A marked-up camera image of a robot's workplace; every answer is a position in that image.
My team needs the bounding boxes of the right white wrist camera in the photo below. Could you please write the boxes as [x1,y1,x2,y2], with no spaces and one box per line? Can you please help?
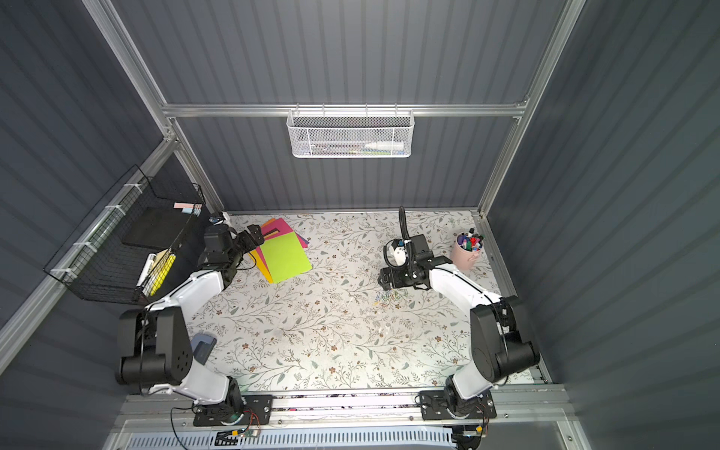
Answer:
[384,239,408,267]

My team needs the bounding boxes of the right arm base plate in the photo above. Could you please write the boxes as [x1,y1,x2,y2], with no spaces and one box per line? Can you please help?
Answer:
[414,389,497,422]

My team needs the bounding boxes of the cup of coloured markers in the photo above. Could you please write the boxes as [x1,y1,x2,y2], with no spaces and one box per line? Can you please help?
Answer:
[450,228,485,271]

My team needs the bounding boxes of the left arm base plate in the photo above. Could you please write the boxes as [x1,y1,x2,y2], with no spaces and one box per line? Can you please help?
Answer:
[193,395,274,428]

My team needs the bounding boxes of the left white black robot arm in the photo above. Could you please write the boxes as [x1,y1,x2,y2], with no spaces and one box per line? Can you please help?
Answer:
[115,222,264,414]

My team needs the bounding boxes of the white marker in basket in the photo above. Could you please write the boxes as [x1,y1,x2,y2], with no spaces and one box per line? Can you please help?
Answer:
[361,141,405,155]

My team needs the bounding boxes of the lime green paper sheet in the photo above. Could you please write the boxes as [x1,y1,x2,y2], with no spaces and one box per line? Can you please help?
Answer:
[262,232,312,283]

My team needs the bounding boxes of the yellow paper sheet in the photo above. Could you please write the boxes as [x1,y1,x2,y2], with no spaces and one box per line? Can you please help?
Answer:
[250,249,274,284]

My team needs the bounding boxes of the purple paper sheet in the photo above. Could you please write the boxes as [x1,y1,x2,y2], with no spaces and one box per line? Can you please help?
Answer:
[296,234,309,249]

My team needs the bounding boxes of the magenta paper sheet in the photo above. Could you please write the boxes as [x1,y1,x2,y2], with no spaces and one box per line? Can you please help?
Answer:
[262,219,297,239]
[255,246,275,284]

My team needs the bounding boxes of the white wire mesh basket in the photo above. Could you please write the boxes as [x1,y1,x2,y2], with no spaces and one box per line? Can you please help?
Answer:
[286,106,416,159]

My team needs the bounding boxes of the grey blue stapler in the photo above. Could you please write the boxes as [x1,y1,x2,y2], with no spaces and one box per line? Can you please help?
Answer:
[190,333,218,365]

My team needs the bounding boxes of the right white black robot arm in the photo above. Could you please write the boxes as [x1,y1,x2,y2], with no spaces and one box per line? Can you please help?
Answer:
[378,257,540,417]

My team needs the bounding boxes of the pink sticky notes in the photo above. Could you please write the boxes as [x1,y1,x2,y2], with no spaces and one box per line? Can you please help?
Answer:
[174,202,203,216]

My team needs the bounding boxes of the black wire wall basket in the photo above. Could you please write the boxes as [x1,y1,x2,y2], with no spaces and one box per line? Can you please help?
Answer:
[44,171,209,306]

